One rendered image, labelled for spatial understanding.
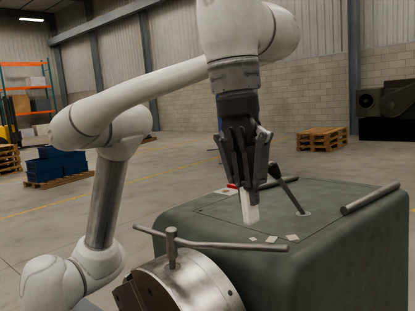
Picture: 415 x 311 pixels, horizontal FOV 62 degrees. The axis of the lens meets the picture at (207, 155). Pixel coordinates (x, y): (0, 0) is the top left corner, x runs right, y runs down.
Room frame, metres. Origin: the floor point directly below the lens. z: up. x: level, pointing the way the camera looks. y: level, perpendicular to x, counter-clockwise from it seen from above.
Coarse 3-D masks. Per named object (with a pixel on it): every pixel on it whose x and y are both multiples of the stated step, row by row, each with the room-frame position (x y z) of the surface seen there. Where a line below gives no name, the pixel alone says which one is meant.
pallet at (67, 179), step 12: (48, 156) 7.04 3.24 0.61; (60, 156) 7.22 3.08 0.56; (72, 156) 7.47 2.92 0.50; (84, 156) 7.69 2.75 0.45; (36, 168) 6.80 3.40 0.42; (48, 168) 6.99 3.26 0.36; (60, 168) 7.21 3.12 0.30; (72, 168) 7.41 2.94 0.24; (84, 168) 7.62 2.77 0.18; (36, 180) 6.81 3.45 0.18; (48, 180) 6.98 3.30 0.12; (60, 180) 6.96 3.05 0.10; (72, 180) 7.17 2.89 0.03
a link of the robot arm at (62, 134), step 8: (72, 104) 0.89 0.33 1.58; (64, 112) 0.89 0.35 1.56; (56, 120) 0.91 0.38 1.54; (64, 120) 0.88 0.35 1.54; (48, 128) 0.95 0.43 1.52; (56, 128) 0.90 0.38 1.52; (64, 128) 0.88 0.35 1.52; (72, 128) 0.87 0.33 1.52; (48, 136) 0.97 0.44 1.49; (56, 136) 0.91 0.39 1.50; (64, 136) 0.89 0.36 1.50; (72, 136) 0.89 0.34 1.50; (80, 136) 0.88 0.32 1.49; (88, 136) 0.89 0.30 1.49; (96, 136) 0.92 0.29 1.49; (104, 136) 0.96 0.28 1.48; (56, 144) 0.94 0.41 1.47; (64, 144) 0.92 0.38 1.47; (72, 144) 0.91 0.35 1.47; (80, 144) 0.92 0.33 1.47; (88, 144) 0.95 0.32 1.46; (96, 144) 0.97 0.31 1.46; (104, 144) 0.99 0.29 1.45
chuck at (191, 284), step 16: (160, 256) 0.73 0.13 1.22; (144, 272) 0.65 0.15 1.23; (160, 272) 0.63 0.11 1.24; (176, 272) 0.63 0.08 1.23; (192, 272) 0.64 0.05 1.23; (144, 288) 0.65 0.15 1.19; (160, 288) 0.61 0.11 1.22; (176, 288) 0.59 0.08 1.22; (192, 288) 0.60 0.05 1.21; (208, 288) 0.61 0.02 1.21; (160, 304) 0.61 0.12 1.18; (176, 304) 0.57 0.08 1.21; (192, 304) 0.57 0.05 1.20; (208, 304) 0.58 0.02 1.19; (224, 304) 0.60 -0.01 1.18
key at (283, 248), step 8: (136, 224) 0.69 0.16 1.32; (144, 232) 0.68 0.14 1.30; (152, 232) 0.66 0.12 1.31; (160, 232) 0.66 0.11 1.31; (176, 240) 0.63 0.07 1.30; (184, 240) 0.62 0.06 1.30; (200, 248) 0.60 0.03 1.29; (208, 248) 0.59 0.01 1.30; (216, 248) 0.58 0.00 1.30; (224, 248) 0.57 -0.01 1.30; (232, 248) 0.56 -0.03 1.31; (240, 248) 0.55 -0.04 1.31; (248, 248) 0.54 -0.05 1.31; (256, 248) 0.54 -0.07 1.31; (264, 248) 0.53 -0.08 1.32; (272, 248) 0.52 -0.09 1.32; (280, 248) 0.51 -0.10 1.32; (288, 248) 0.51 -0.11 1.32
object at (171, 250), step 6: (168, 228) 0.64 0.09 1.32; (174, 228) 0.64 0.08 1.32; (168, 234) 0.63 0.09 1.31; (174, 234) 0.63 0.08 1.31; (168, 240) 0.63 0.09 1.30; (168, 246) 0.64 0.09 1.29; (174, 246) 0.64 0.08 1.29; (168, 252) 0.64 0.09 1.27; (174, 252) 0.64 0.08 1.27; (168, 258) 0.64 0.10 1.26; (174, 258) 0.64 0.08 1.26; (174, 264) 0.64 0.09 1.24
